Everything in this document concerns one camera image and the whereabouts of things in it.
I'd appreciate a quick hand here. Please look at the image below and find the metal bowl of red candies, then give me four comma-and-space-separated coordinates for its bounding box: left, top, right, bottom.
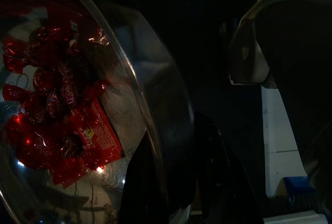
0, 0, 197, 224

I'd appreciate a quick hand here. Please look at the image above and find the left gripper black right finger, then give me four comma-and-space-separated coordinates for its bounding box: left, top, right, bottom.
190, 111, 265, 224

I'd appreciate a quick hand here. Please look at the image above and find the red printed sachet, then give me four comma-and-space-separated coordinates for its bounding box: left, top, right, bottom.
75, 99, 126, 169

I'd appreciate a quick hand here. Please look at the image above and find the red foil wrapped candy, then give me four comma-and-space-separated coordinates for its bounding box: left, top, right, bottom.
32, 67, 59, 92
2, 36, 36, 74
45, 90, 64, 120
60, 133, 85, 159

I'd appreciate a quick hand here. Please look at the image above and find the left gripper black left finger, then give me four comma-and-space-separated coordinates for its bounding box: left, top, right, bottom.
123, 132, 170, 224

